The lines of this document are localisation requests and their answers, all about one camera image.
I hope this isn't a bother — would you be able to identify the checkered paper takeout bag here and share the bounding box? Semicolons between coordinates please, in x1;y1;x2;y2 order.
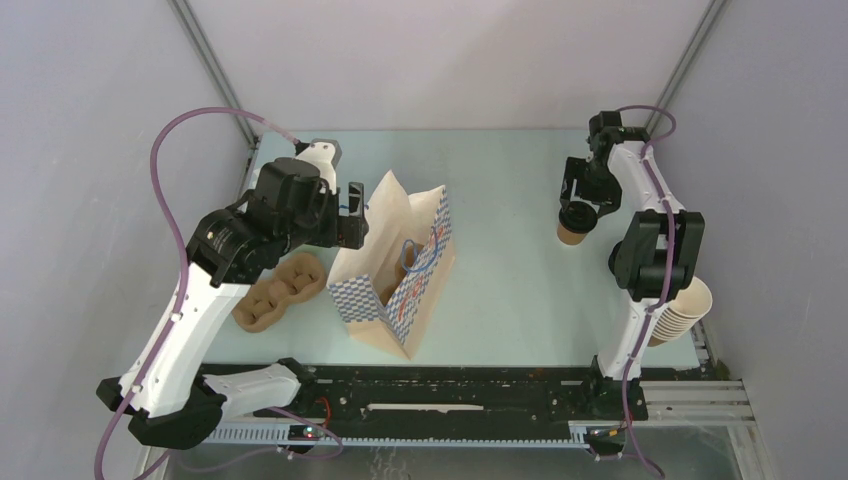
327;171;456;360

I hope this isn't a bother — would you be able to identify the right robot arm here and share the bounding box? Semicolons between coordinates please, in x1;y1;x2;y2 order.
557;109;705;418

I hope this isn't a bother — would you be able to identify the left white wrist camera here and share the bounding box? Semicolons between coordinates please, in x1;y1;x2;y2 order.
295;139;342;193

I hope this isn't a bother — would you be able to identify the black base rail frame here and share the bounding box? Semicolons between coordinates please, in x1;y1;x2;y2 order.
198;360;757;458

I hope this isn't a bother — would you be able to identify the stack of paper cups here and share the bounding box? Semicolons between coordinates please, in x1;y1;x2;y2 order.
648;277;713;347

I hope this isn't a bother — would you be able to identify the black cup lid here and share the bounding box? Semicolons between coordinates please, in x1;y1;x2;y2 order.
558;201;598;234

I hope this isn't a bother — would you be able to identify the single cardboard cup carrier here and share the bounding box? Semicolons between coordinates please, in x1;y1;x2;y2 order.
394;239;423;285

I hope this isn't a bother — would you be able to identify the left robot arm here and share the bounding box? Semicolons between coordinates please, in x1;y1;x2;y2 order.
97;157;368;450

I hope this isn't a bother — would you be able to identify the brown cardboard cup carrier stack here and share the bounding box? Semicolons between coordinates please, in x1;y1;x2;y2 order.
231;252;327;333

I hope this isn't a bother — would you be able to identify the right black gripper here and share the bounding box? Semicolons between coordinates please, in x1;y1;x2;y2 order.
561;156;625;218

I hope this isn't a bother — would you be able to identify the single brown paper cup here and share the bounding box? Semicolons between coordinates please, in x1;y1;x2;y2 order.
556;223;593;246

